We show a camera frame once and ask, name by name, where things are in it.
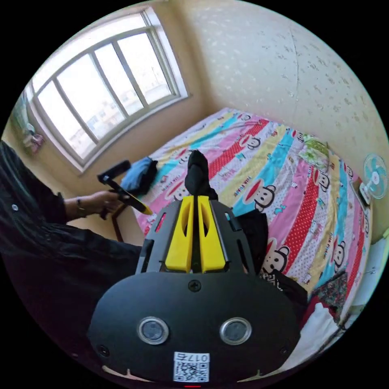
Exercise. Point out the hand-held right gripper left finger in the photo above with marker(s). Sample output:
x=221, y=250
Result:
x=177, y=243

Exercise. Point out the pile of clothes, blue and black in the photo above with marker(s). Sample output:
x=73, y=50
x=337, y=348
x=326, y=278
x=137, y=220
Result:
x=138, y=179

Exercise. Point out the green floral pillow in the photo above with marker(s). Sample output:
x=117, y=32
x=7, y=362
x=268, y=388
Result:
x=314, y=150

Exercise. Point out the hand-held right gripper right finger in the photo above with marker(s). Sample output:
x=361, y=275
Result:
x=214, y=246

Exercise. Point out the person's body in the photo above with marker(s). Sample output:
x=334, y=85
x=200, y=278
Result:
x=36, y=243

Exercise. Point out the person's left hand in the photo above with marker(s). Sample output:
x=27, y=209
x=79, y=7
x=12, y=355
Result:
x=101, y=201

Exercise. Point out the black pants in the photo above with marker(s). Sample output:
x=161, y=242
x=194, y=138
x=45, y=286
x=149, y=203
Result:
x=198, y=174

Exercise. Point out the window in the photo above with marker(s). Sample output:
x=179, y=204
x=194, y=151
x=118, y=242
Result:
x=106, y=91

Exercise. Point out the person's left forearm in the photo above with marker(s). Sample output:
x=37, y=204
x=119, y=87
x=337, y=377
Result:
x=76, y=206

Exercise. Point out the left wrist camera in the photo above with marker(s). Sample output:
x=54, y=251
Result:
x=114, y=171

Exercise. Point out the teal and white fan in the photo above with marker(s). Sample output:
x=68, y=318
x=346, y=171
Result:
x=374, y=176

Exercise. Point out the pile of clothes, floral and white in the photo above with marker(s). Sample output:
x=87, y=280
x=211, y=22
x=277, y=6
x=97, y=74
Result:
x=326, y=301

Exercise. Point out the bed with striped cartoon sheet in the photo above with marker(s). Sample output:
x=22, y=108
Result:
x=288, y=194

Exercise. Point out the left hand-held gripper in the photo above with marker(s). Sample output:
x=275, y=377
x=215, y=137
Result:
x=121, y=191

